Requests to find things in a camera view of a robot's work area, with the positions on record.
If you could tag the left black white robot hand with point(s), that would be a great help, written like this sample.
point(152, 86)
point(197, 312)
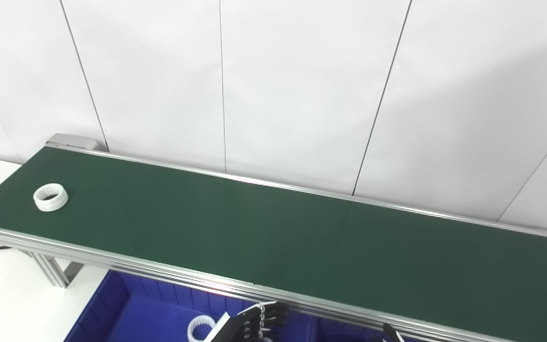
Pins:
point(249, 323)

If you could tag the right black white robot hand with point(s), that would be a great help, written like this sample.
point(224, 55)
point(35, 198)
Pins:
point(393, 335)

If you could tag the green belt aluminium conveyor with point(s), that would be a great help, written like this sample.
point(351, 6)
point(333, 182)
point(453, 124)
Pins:
point(273, 228)

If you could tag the blue bin with white rings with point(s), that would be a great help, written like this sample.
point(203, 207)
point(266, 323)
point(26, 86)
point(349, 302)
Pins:
point(136, 318)

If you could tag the aluminium conveyor support leg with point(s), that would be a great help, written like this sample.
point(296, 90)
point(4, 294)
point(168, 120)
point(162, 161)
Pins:
point(55, 270)

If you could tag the grey conveyor end housing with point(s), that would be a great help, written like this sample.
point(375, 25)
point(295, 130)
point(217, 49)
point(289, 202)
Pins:
point(71, 141)

